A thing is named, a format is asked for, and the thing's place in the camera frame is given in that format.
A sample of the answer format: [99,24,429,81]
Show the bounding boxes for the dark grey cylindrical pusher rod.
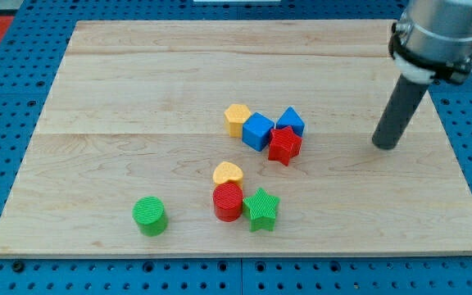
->
[371,75,429,150]

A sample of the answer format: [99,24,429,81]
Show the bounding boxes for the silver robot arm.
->
[371,0,472,150]

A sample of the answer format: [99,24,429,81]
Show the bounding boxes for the blue triangle block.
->
[276,107,305,137]

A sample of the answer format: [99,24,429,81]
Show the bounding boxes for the red star block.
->
[268,125,302,166]

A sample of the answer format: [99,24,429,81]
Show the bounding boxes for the green star block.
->
[243,188,280,232]

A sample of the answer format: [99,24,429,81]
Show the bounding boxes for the blue cube block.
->
[242,112,275,152]

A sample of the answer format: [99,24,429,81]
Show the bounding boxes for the yellow hexagon block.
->
[224,104,252,138]

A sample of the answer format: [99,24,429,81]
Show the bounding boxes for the yellow heart block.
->
[212,161,243,188]

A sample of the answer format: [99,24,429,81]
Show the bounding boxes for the red cylinder block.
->
[212,183,243,222]

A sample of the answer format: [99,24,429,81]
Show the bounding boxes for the wooden board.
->
[0,20,472,259]

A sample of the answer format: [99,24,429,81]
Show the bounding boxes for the green cylinder block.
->
[132,196,168,237]

